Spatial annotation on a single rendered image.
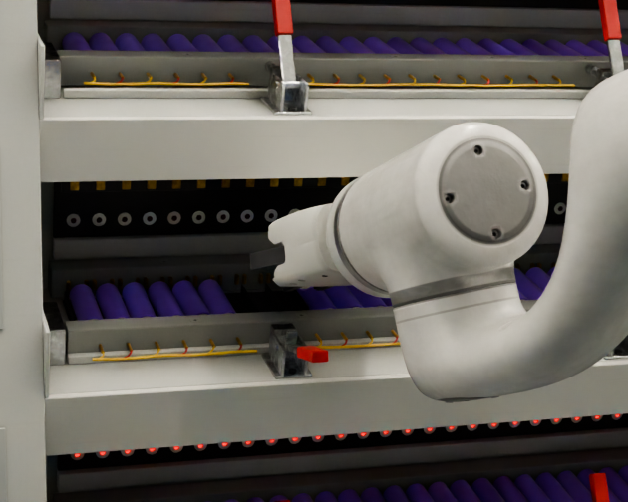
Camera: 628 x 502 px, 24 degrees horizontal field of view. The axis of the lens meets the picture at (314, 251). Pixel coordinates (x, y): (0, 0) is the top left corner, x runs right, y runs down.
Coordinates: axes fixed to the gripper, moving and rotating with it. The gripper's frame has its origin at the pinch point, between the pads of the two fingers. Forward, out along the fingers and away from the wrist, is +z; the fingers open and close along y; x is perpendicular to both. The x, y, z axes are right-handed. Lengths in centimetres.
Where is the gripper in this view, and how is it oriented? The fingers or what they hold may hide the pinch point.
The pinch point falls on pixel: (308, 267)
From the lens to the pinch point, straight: 110.9
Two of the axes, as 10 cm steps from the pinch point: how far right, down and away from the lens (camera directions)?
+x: 0.8, 9.9, -1.3
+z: -3.2, 1.5, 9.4
